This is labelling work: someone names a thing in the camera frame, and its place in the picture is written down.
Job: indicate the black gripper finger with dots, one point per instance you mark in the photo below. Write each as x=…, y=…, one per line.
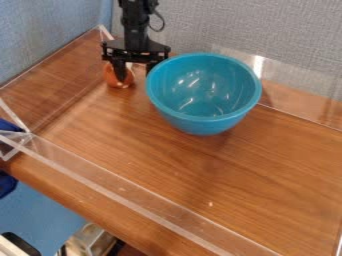
x=120, y=69
x=150, y=66

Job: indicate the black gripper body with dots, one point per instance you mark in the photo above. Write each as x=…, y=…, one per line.
x=116, y=53

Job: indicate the brown spotted toy mushroom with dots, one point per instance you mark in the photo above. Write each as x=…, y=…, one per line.
x=111, y=78

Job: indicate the blue plastic bowl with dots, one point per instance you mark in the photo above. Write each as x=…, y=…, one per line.
x=203, y=92

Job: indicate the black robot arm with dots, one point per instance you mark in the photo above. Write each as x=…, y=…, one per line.
x=135, y=47

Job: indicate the clear acrylic back barrier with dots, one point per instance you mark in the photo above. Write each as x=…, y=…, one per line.
x=298, y=91

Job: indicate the clear acrylic barrier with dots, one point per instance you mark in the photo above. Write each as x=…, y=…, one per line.
x=298, y=91
x=190, y=225

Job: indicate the clear acrylic front barrier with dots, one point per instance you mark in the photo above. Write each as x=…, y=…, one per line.
x=190, y=225

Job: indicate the black and white object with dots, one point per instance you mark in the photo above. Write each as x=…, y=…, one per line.
x=13, y=246

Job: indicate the clear acrylic corner bracket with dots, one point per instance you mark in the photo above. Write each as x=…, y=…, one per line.
x=104, y=33

